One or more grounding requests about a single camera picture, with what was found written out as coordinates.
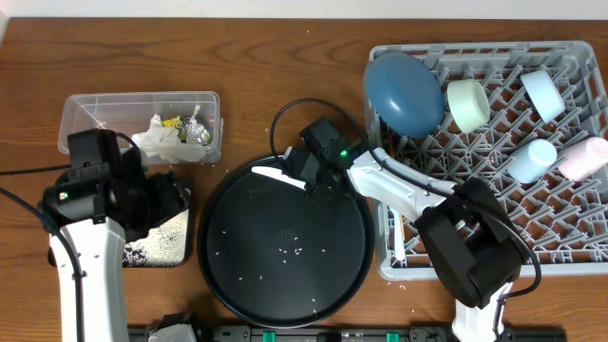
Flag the clear plastic bin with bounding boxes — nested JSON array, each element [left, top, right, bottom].
[[58, 91, 223, 165]]

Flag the pile of white rice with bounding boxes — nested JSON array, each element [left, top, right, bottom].
[[122, 189, 329, 314]]

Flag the wooden chopstick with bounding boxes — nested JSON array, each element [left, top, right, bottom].
[[399, 214, 407, 244]]

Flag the black rectangular tray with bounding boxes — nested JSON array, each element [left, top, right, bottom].
[[40, 172, 189, 268]]

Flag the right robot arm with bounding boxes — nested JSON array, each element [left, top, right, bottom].
[[278, 118, 529, 341]]

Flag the light blue small plate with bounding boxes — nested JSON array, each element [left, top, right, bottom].
[[521, 70, 565, 124]]

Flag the grey dishwasher rack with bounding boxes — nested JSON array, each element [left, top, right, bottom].
[[365, 41, 607, 276]]

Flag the yellow snack wrapper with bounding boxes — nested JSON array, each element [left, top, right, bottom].
[[161, 116, 186, 143]]

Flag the white tissue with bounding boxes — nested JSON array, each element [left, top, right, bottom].
[[131, 115, 206, 163]]

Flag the pink cup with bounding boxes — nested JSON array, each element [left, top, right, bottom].
[[558, 137, 607, 181]]

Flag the dark blue plate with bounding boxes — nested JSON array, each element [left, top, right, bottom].
[[364, 52, 445, 138]]

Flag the silver foil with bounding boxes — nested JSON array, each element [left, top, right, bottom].
[[181, 104, 211, 145]]

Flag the black round tray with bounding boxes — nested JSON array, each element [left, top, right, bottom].
[[197, 157, 374, 328]]

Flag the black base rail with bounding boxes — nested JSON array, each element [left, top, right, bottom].
[[126, 324, 569, 342]]

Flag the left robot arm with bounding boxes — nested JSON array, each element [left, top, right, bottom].
[[38, 128, 190, 341]]

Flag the light blue plastic knife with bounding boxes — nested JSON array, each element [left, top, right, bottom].
[[390, 207, 406, 261]]

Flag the teal bowl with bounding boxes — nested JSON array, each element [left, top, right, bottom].
[[446, 79, 490, 134]]

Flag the white cup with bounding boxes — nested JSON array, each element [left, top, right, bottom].
[[507, 139, 558, 183]]

